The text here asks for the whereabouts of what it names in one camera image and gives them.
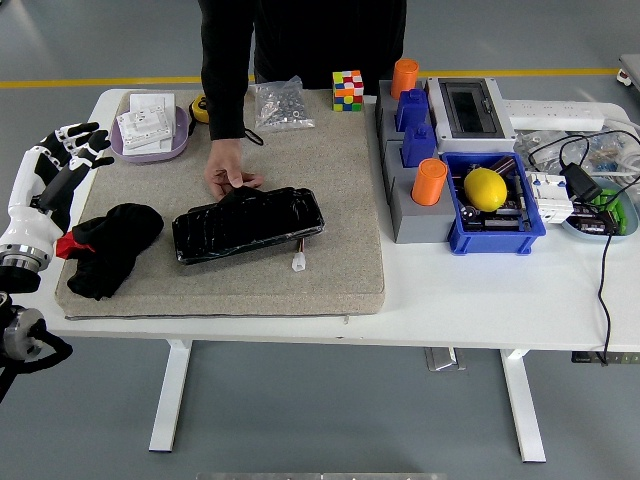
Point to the person's right hand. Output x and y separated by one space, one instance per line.
226 160

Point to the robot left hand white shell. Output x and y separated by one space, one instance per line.
30 225

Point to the black film-wrapped panel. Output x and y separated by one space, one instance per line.
250 225

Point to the black rag with red tag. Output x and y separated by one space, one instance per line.
120 225

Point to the person's right forearm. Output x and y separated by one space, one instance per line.
226 110

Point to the black desk height controller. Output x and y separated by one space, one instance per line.
585 358

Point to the purple tray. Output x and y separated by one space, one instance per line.
179 145

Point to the yellow tape measure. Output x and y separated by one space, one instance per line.
200 107

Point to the white flat packet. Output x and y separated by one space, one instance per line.
155 146

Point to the clear bag of screws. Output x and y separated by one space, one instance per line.
282 107

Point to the grey-brown mat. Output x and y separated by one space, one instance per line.
325 200

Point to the colourful puzzle cube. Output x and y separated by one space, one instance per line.
347 91

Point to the person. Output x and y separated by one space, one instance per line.
325 40

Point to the blue block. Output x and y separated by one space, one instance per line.
420 147
412 112

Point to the orange cylinder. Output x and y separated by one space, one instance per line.
429 182
404 77

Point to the grey block holder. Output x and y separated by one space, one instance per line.
425 222

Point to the white grey distribution box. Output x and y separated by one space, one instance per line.
445 135

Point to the white table leg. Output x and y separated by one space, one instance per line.
170 400
525 410

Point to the yellow lemon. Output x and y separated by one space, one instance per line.
485 189

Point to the blue plastic bin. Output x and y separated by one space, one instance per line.
490 242

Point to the brown cylindrical component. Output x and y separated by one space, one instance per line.
504 165

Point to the black electronic module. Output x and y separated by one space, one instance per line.
500 222

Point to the grey metal floor plate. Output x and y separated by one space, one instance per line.
442 360

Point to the clear bag of parts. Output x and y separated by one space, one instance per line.
535 142

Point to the white circuit breaker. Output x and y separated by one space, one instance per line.
550 200

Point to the white power strip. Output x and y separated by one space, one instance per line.
550 114

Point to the dark relay module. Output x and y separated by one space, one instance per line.
590 222

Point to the green terminal block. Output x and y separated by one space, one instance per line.
620 212

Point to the light blue dish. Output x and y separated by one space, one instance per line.
631 220

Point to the white cart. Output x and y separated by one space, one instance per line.
631 65

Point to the white wall socket plate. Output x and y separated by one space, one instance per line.
145 127

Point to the white switch box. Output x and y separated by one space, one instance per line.
150 102

